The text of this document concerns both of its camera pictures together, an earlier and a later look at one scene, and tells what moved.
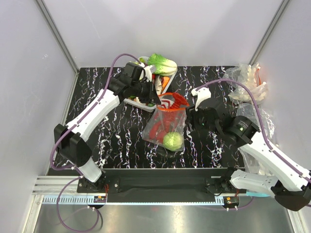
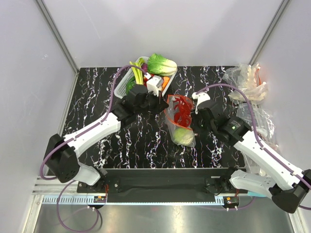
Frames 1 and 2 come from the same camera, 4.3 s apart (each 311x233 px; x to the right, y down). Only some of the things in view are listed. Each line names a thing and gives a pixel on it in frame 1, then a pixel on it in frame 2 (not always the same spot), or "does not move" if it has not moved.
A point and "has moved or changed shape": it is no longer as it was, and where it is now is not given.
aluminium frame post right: (269, 30) does not move
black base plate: (164, 181) does not move
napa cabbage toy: (162, 66) does not move
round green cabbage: (173, 141) → (183, 136)
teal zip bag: (256, 194) does not move
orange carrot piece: (165, 81) does not move
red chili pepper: (168, 118) has moved or changed shape
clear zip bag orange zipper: (167, 127) has moved or changed shape
